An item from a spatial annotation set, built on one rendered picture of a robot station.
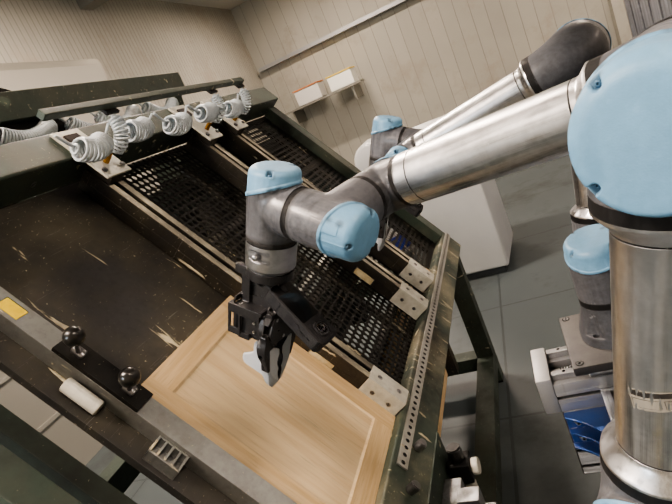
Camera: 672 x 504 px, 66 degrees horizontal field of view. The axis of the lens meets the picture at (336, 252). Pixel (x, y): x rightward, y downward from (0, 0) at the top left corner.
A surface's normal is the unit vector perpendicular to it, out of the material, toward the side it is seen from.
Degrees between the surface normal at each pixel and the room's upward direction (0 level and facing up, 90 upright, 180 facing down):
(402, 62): 90
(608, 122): 83
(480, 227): 90
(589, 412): 0
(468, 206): 90
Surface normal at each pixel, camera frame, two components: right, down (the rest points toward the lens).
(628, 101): -0.62, 0.34
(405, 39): -0.25, 0.36
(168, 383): 0.54, -0.72
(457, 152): -0.73, 0.04
